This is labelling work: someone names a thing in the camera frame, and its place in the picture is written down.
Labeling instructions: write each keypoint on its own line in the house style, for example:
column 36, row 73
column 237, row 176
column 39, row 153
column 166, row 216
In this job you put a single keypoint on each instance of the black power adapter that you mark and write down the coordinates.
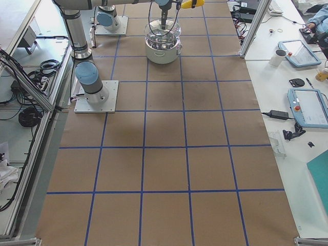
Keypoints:
column 279, row 114

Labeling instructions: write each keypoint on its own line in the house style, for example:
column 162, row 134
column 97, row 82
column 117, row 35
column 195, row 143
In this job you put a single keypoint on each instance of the blue teach pendant far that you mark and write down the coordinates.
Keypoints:
column 299, row 54

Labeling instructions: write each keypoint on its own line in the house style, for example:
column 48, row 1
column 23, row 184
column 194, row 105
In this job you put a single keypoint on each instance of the brown paper table cover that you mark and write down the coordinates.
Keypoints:
column 184, row 160

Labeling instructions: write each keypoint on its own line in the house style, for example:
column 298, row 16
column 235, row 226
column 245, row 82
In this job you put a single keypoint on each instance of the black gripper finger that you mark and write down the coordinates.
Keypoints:
column 163, row 18

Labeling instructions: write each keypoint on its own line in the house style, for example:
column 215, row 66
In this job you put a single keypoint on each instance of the blue teach pendant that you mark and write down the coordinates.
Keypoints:
column 299, row 54
column 308, row 107

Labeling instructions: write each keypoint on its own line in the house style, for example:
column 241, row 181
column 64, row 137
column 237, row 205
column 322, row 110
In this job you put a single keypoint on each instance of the white cooking pot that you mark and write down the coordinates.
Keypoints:
column 161, row 53

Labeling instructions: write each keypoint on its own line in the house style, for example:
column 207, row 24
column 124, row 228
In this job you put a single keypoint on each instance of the blue teach pendant near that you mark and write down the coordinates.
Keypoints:
column 308, row 107

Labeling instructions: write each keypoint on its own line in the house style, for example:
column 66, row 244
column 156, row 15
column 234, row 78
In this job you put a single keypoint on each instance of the white mug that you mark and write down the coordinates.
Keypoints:
column 277, row 57

